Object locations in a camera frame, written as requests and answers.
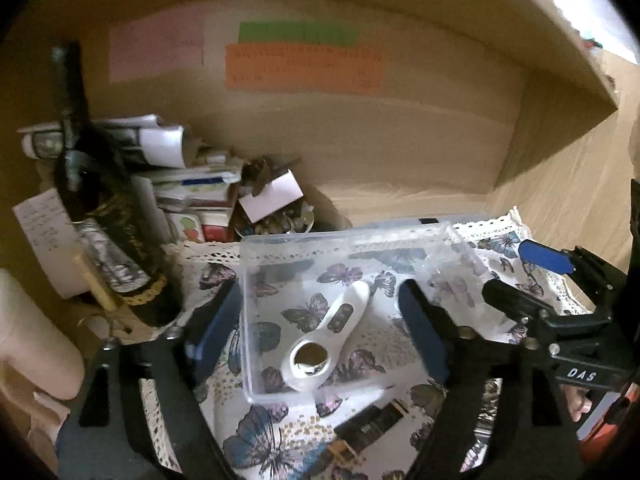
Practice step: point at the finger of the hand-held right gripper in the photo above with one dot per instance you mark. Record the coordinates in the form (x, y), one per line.
(542, 255)
(510, 299)

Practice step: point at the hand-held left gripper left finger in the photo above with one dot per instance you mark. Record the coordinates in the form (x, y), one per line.
(216, 321)

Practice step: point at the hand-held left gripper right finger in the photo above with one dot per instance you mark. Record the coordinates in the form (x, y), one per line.
(424, 329)

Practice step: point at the white handheld device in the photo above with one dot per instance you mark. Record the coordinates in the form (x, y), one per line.
(325, 332)

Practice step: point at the clear plastic container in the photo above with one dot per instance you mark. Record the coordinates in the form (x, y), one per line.
(350, 260)

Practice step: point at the person's right hand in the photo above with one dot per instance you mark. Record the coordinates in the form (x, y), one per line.
(581, 406)

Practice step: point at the black and gold tube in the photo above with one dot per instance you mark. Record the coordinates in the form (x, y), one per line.
(372, 422)

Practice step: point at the bowl of pebbles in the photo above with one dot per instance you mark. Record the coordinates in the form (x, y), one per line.
(285, 222)

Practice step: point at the gold stick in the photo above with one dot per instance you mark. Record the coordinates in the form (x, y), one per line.
(97, 285)

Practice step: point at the stack of small boxes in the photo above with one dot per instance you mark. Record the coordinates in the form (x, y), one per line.
(200, 195)

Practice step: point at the butterfly print lace cloth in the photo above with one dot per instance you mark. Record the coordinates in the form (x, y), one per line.
(280, 435)

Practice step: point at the white card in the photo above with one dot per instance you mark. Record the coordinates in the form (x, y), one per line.
(272, 196)

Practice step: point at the dark wine bottle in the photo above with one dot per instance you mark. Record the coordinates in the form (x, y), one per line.
(112, 225)

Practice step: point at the white paper roll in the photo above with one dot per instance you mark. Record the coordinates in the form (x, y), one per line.
(35, 340)

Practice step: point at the handwritten white paper sheet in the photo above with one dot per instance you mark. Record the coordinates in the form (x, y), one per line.
(42, 225)

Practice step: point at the orange paper note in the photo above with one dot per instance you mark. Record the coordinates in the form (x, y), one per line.
(305, 67)

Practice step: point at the pink paper note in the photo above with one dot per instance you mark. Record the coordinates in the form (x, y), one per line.
(155, 50)

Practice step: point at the green paper note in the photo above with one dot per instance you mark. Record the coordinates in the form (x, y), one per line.
(297, 31)

